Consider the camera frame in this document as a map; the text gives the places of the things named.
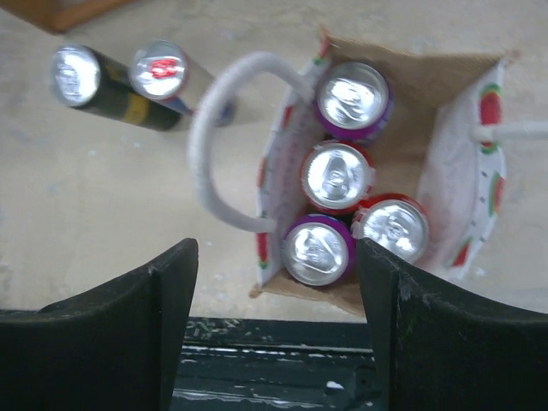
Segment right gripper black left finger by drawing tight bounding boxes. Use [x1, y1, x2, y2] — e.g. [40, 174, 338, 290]
[1, 239, 199, 410]

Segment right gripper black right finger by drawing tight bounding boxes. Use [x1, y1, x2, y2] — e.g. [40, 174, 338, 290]
[356, 239, 547, 410]

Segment red soda can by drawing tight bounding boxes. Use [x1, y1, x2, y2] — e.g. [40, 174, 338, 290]
[351, 193, 430, 264]
[301, 140, 376, 215]

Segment brown canvas tote bag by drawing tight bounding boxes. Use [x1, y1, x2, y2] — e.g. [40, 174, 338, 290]
[188, 35, 547, 316]

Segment purple soda can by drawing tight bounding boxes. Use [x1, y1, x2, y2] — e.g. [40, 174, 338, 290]
[314, 62, 394, 146]
[282, 213, 356, 287]

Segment black beverage can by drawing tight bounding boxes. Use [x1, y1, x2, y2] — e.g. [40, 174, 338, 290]
[49, 44, 182, 132]

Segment white can red tab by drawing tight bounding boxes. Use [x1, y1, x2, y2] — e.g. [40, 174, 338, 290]
[128, 39, 215, 116]

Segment orange wooden shelf rack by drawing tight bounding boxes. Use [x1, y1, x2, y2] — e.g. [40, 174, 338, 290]
[1, 0, 133, 34]

